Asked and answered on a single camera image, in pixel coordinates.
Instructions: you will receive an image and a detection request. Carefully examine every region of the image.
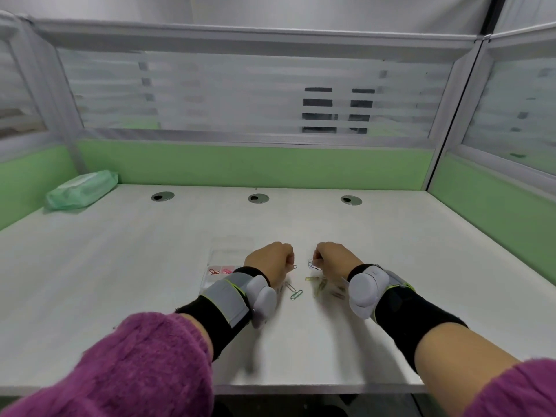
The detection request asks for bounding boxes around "person's left hand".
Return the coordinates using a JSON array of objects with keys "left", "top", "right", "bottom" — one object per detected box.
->
[{"left": 243, "top": 242, "right": 297, "bottom": 288}]

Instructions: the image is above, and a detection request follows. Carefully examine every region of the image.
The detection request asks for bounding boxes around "person's right hand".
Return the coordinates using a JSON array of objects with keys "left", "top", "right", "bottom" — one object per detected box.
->
[{"left": 312, "top": 241, "right": 364, "bottom": 282}]

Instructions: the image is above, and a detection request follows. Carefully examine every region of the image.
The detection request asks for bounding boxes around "person's right forearm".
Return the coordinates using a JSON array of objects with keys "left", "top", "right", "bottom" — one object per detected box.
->
[{"left": 347, "top": 264, "right": 556, "bottom": 417}]

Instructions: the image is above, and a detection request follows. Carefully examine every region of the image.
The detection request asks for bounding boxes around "person's left forearm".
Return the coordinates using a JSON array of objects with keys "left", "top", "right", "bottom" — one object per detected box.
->
[{"left": 0, "top": 267, "right": 279, "bottom": 417}]

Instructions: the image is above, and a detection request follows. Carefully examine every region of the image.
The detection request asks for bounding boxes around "pile of coloured paper clips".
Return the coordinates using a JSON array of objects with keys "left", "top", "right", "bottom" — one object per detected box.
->
[{"left": 314, "top": 277, "right": 348, "bottom": 300}]

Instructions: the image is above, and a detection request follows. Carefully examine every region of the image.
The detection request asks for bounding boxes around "grey wrist tracker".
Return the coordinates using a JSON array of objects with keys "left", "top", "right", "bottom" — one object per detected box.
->
[
  {"left": 347, "top": 264, "right": 416, "bottom": 320},
  {"left": 199, "top": 272, "right": 279, "bottom": 330}
]

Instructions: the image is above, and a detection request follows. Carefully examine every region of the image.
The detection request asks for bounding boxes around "clear plastic compartment box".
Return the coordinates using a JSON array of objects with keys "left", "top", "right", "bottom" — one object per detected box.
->
[{"left": 202, "top": 237, "right": 255, "bottom": 286}]

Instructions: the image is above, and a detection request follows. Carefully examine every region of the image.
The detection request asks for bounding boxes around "black wrist sleeve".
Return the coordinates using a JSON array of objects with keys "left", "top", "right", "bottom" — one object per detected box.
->
[
  {"left": 175, "top": 267, "right": 271, "bottom": 362},
  {"left": 347, "top": 263, "right": 470, "bottom": 375}
]

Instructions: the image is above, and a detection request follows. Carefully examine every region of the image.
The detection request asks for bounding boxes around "wide green glass desk partition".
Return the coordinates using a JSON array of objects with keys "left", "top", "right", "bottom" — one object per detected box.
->
[{"left": 32, "top": 18, "right": 485, "bottom": 192}]

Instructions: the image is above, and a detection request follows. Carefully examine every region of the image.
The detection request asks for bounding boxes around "green wet wipes pack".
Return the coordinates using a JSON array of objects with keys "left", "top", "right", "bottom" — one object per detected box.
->
[{"left": 45, "top": 170, "right": 119, "bottom": 211}]

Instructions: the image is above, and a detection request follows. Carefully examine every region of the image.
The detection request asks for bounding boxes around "green glass side partition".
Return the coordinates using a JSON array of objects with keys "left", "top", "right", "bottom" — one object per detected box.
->
[
  {"left": 423, "top": 22, "right": 556, "bottom": 286},
  {"left": 0, "top": 10, "right": 85, "bottom": 233}
]

